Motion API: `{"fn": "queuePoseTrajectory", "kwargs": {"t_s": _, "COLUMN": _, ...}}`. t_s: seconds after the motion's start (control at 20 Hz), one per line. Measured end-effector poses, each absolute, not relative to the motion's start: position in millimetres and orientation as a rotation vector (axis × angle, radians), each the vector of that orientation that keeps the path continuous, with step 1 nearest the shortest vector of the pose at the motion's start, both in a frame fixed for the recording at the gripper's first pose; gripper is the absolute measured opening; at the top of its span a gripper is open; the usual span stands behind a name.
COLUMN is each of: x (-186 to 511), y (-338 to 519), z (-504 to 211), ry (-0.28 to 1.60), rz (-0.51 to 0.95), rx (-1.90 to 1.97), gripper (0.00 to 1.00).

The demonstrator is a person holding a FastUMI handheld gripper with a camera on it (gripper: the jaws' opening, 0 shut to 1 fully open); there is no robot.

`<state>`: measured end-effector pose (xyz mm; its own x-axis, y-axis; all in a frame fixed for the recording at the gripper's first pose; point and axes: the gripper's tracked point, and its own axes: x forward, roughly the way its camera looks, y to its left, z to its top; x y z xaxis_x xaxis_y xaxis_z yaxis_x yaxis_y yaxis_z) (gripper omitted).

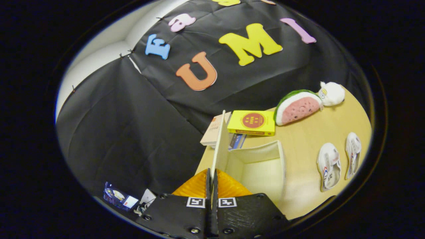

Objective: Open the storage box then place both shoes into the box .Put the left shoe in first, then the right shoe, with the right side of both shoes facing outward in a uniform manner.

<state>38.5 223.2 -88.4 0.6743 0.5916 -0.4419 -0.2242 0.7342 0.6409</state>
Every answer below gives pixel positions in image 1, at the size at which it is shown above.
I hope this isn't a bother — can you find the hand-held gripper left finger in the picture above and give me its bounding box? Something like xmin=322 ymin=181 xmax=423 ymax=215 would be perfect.
xmin=135 ymin=168 xmax=213 ymax=239

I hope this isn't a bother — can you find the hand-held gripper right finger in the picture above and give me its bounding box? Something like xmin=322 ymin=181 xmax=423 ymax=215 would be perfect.
xmin=212 ymin=168 xmax=289 ymax=239

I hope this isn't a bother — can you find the cream fabric storage box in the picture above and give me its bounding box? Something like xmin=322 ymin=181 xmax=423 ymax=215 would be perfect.
xmin=211 ymin=110 xmax=287 ymax=206

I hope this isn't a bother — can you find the white canvas shoe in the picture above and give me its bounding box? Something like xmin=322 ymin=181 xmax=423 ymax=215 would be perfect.
xmin=316 ymin=143 xmax=341 ymax=192
xmin=345 ymin=132 xmax=362 ymax=180

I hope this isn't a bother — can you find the dark printed packet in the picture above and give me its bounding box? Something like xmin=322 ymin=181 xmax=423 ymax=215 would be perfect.
xmin=104 ymin=182 xmax=139 ymax=211

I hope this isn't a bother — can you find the blue spine book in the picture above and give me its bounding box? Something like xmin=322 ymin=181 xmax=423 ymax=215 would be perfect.
xmin=228 ymin=133 xmax=247 ymax=150

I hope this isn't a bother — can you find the beige book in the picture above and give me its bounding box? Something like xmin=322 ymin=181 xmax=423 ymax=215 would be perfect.
xmin=200 ymin=112 xmax=232 ymax=146

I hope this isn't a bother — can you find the yellow book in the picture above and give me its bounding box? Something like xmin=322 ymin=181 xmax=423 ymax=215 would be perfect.
xmin=227 ymin=110 xmax=276 ymax=136

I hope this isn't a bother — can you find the watermelon slice plush toy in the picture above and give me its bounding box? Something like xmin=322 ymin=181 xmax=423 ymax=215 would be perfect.
xmin=274 ymin=89 xmax=324 ymax=126

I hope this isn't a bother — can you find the white plush toy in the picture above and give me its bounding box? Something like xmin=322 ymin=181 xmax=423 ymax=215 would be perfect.
xmin=318 ymin=81 xmax=346 ymax=107

